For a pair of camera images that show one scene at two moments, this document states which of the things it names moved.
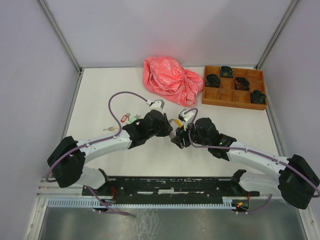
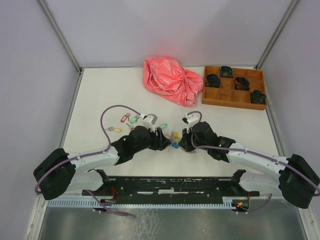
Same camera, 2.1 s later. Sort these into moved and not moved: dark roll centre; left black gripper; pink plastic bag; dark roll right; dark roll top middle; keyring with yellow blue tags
Moved: keyring with yellow blue tags; left black gripper
Not moved: dark roll centre; dark roll top middle; dark roll right; pink plastic bag
